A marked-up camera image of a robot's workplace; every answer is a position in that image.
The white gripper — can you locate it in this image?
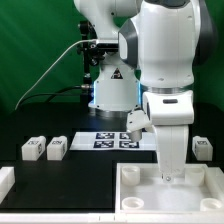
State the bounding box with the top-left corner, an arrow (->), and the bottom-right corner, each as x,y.
143,90 -> 194,183

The white square table top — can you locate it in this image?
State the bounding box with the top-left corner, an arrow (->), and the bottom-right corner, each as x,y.
115,163 -> 224,213

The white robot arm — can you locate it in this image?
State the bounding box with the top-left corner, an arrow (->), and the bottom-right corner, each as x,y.
73,0 -> 215,182

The white L-shaped obstacle fence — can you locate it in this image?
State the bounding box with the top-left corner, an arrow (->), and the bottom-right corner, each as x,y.
0,165 -> 224,224

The white sheet with AprilTags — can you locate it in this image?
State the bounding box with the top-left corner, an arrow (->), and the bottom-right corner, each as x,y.
70,132 -> 155,151

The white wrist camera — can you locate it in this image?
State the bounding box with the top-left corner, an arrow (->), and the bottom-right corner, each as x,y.
126,110 -> 153,142

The black cable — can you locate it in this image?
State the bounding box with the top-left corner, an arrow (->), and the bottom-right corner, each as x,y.
18,84 -> 94,109

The grey cable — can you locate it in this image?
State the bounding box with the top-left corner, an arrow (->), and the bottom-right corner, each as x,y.
14,38 -> 98,111

